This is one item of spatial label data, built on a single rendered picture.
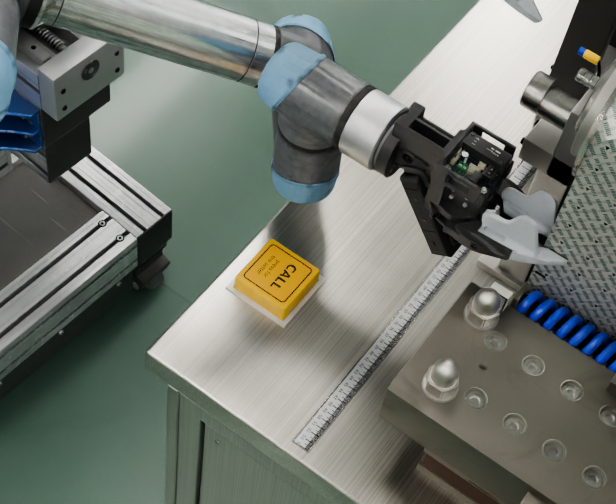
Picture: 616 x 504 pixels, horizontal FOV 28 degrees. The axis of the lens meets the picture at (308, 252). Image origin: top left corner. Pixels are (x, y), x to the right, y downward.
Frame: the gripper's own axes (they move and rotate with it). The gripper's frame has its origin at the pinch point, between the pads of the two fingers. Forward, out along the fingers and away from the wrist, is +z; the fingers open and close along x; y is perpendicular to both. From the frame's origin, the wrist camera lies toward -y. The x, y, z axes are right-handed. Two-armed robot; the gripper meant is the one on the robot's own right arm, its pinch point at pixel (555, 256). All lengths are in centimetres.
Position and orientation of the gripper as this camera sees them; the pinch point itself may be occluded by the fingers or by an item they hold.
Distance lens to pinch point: 127.9
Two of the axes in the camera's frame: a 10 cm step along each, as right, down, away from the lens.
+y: 1.0, -5.5, -8.3
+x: 5.8, -6.4, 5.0
